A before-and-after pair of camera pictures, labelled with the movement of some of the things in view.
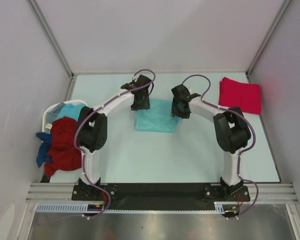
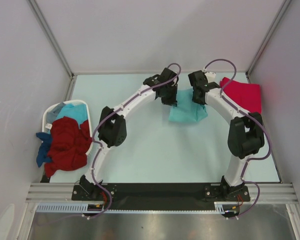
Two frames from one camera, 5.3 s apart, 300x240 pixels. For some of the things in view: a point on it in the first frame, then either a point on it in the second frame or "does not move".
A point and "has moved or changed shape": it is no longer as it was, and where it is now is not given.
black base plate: (160, 196) does not move
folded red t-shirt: (247, 96) does not move
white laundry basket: (48, 108) does not move
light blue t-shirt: (71, 110) does not move
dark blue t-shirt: (42, 157) does not move
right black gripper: (174, 111) to (199, 102)
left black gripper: (145, 105) to (172, 101)
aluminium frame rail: (50, 192) does not move
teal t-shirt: (158, 118) has moved or changed shape
